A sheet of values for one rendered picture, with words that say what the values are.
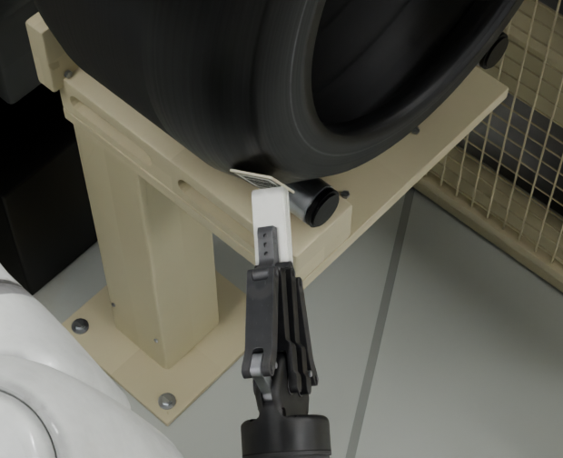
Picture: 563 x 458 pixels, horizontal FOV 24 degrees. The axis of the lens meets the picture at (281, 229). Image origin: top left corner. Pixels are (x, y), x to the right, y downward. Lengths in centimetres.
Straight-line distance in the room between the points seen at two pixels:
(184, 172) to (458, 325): 100
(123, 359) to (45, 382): 172
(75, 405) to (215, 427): 167
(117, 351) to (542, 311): 73
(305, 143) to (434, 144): 37
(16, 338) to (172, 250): 141
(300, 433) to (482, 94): 58
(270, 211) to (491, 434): 113
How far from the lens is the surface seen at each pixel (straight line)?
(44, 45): 143
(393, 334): 228
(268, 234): 113
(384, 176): 146
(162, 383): 222
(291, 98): 107
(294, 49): 103
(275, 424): 109
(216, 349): 225
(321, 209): 130
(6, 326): 57
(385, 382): 223
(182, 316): 214
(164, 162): 141
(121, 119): 144
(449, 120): 151
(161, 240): 192
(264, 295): 110
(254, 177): 114
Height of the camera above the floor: 198
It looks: 56 degrees down
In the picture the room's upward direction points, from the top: straight up
